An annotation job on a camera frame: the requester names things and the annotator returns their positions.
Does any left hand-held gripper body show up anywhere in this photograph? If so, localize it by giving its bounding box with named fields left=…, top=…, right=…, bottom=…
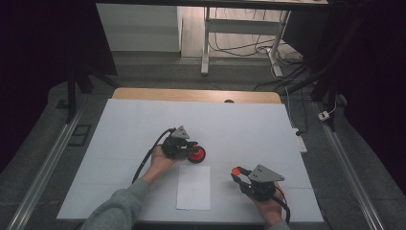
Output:
left=160, top=125, right=193, bottom=160

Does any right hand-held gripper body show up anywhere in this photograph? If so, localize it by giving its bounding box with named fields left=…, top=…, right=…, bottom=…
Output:
left=241, top=164, right=286, bottom=202

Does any round red ink pad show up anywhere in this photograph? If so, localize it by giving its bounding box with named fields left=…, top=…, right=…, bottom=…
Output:
left=187, top=145, right=207, bottom=165

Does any white paper sheet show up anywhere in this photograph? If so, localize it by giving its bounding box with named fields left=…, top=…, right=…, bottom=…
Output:
left=175, top=165, right=212, bottom=211

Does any person's left hand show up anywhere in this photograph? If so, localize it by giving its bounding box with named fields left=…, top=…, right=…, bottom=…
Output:
left=148, top=145, right=187, bottom=185

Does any person's right hand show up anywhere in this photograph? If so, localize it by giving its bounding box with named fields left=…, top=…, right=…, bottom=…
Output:
left=251, top=181, right=287, bottom=226

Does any large white table mat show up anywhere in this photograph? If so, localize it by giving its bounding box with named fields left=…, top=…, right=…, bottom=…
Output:
left=56, top=98, right=325, bottom=223

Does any wooden table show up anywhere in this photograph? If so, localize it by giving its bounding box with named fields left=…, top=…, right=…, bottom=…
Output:
left=111, top=87, right=282, bottom=104

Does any white power strip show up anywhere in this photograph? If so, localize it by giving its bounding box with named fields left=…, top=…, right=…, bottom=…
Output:
left=291, top=127, right=308, bottom=154

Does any black metal stand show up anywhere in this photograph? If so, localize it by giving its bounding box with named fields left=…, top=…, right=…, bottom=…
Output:
left=285, top=57, right=340, bottom=132
left=64, top=67, right=123, bottom=125

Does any white cabinet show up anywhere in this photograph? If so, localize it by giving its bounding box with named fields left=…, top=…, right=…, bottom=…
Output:
left=96, top=3, right=184, bottom=53

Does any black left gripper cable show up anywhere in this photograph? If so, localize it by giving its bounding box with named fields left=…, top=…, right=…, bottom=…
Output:
left=131, top=126, right=177, bottom=185

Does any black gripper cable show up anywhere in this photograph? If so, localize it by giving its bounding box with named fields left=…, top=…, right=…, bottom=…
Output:
left=270, top=184, right=292, bottom=225
left=131, top=126, right=177, bottom=185

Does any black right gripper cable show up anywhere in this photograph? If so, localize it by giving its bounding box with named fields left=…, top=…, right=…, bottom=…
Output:
left=270, top=184, right=292, bottom=225

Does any black power strip cable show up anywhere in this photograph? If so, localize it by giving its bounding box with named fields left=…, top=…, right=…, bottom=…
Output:
left=296, top=89, right=310, bottom=136

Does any aluminium rail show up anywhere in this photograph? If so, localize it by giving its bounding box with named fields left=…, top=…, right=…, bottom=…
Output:
left=6, top=107, right=84, bottom=230
left=313, top=102, right=386, bottom=230

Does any floor cable bundle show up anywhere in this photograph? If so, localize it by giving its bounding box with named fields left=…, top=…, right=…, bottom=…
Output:
left=209, top=8, right=305, bottom=66

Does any white desk frame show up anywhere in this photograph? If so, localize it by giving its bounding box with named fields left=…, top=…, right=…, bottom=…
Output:
left=200, top=6, right=293, bottom=78

